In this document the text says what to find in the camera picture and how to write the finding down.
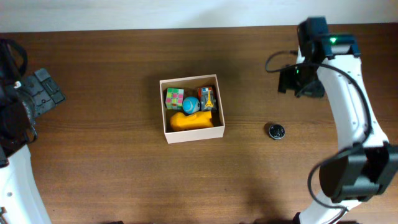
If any black round disc toy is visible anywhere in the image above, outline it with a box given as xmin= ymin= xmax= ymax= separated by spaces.
xmin=268 ymin=124 xmax=285 ymax=140

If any grey red toy truck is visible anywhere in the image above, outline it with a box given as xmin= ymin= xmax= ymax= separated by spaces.
xmin=198 ymin=86 xmax=217 ymax=111

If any blue toy ball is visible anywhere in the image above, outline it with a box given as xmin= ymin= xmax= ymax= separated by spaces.
xmin=182 ymin=96 xmax=201 ymax=114

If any orange toy hippo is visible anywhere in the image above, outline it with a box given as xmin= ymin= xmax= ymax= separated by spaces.
xmin=170 ymin=111 xmax=213 ymax=131

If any pastel puzzle cube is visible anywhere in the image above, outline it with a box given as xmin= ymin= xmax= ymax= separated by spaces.
xmin=165 ymin=88 xmax=184 ymax=110

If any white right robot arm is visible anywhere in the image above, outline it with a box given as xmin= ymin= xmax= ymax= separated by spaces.
xmin=278 ymin=17 xmax=397 ymax=223

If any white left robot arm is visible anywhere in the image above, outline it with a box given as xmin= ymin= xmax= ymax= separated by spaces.
xmin=1 ymin=39 xmax=66 ymax=223

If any open white cardboard box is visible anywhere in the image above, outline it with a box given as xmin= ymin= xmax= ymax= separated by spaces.
xmin=159 ymin=74 xmax=226 ymax=144

